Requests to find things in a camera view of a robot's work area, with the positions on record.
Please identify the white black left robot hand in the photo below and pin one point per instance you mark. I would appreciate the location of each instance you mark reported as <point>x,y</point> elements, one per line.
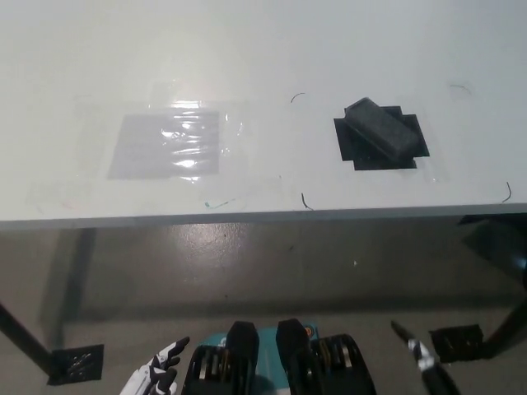
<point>158,370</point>

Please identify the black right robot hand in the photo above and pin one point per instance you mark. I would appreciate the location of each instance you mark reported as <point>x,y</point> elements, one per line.
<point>428,358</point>

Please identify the dark grey whiteboard eraser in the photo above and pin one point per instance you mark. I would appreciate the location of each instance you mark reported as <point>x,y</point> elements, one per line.
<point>383,129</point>

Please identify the black teal robot torso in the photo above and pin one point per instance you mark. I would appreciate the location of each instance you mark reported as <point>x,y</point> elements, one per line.
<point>288,366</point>

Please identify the black table leg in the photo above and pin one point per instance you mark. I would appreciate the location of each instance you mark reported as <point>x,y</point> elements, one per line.
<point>508,329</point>
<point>20,337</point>

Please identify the clear plastic film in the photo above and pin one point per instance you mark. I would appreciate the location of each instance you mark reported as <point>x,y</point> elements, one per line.
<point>243,164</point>

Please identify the black tape mark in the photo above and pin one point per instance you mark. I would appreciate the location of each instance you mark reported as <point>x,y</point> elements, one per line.
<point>350,144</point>

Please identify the black table frame bracket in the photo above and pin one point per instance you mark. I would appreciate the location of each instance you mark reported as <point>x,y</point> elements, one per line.
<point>496,243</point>

